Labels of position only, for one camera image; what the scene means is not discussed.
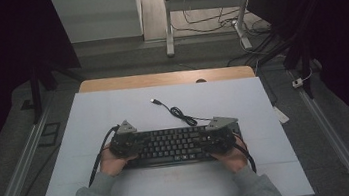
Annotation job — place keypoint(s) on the white cabinet panel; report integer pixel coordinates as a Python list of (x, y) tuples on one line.
[(95, 17)]

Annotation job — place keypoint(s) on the person's right hand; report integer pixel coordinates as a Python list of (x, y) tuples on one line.
[(234, 161)]

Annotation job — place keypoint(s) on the white desk frame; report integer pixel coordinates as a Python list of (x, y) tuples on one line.
[(201, 1)]

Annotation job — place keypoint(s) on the black metal stand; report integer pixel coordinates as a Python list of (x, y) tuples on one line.
[(303, 58), (35, 91)]

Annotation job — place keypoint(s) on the person's left hand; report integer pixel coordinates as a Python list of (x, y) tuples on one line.
[(112, 166)]

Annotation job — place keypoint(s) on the small white adapter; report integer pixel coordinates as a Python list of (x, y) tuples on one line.
[(297, 83)]

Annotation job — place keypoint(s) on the black keyboard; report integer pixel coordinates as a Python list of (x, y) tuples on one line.
[(171, 145)]

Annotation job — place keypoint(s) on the black floor socket frame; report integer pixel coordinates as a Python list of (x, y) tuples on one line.
[(43, 136)]

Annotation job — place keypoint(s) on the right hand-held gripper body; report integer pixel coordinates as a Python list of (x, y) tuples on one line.
[(221, 139)]

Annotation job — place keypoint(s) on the wooden table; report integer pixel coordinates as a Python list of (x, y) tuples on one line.
[(160, 79)]

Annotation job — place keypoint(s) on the white board mat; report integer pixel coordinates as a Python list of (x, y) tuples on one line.
[(164, 109)]

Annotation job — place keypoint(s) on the white paper tag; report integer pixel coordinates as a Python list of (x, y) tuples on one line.
[(281, 115)]

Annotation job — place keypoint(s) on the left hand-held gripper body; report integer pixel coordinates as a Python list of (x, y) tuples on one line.
[(124, 146)]

